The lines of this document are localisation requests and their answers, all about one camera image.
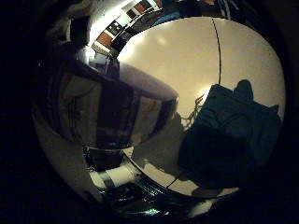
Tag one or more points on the brown and white shelf unit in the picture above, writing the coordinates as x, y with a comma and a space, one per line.
106, 39

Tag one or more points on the person in dark clothes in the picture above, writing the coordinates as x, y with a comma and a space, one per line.
218, 6

